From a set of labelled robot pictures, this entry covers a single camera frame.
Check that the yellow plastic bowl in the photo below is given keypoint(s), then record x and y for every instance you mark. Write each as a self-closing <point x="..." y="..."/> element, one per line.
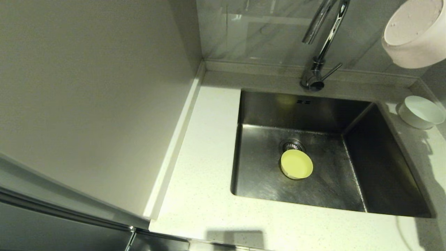
<point x="297" y="164"/>

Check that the white plastic bowl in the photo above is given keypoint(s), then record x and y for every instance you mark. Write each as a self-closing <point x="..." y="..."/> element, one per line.
<point x="420" y="111"/>

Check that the pink plastic bowl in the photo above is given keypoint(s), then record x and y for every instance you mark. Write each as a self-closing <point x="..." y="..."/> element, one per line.
<point x="414" y="31"/>

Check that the stainless steel sink basin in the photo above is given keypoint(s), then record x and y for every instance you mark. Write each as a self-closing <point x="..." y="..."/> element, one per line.
<point x="271" y="188"/>

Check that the round metal drain strainer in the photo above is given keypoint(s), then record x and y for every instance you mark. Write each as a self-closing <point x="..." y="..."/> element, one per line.
<point x="291" y="143"/>

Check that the chrome gooseneck faucet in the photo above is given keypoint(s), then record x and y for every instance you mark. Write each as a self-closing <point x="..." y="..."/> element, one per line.
<point x="327" y="35"/>

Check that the beige tall cabinet panel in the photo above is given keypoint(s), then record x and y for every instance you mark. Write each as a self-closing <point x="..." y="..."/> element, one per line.
<point x="87" y="87"/>

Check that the grey metal appliance door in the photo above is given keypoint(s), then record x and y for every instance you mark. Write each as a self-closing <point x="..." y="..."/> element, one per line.
<point x="41" y="219"/>

